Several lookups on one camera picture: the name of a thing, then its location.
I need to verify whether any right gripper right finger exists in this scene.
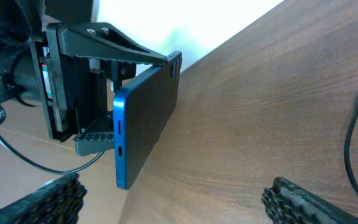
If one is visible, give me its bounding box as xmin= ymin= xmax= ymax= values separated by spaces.
xmin=261 ymin=177 xmax=358 ymax=224

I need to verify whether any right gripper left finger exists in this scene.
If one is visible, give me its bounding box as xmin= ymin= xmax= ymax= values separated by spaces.
xmin=0 ymin=173 xmax=87 ymax=224

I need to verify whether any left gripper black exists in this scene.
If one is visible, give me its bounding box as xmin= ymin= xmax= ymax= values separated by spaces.
xmin=29 ymin=22 xmax=167 ymax=156

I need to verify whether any blue Galaxy smartphone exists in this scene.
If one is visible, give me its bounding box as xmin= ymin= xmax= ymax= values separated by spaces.
xmin=112 ymin=51 xmax=183 ymax=190

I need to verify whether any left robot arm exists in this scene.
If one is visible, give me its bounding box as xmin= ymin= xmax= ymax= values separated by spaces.
xmin=0 ymin=0 xmax=168 ymax=142

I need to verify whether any left black camera cable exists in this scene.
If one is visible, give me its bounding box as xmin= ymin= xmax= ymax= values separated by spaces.
xmin=0 ymin=90 xmax=105 ymax=175

